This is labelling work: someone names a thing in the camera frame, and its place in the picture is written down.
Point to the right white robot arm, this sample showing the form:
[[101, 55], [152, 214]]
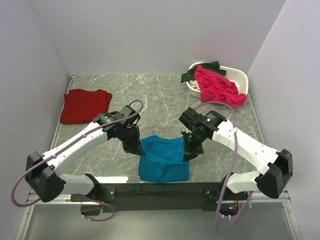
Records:
[[273, 168]]

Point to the white perforated laundry basket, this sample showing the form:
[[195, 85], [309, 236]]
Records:
[[233, 75]]

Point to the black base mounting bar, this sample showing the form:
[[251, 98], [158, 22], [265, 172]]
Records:
[[161, 196]]

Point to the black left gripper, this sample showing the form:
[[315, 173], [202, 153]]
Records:
[[135, 147]]

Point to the dark green t shirt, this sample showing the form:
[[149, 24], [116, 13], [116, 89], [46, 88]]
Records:
[[213, 66]]

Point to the folded red t shirt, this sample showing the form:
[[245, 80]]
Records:
[[82, 106]]

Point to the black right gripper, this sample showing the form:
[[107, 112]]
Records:
[[190, 152]]

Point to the white garment in basket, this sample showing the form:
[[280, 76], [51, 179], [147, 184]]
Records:
[[194, 85]]

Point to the blue t shirt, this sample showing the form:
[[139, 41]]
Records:
[[163, 160]]

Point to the pink t shirt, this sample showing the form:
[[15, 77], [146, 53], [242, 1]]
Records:
[[215, 87]]

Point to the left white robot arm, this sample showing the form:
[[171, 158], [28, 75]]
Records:
[[46, 172]]

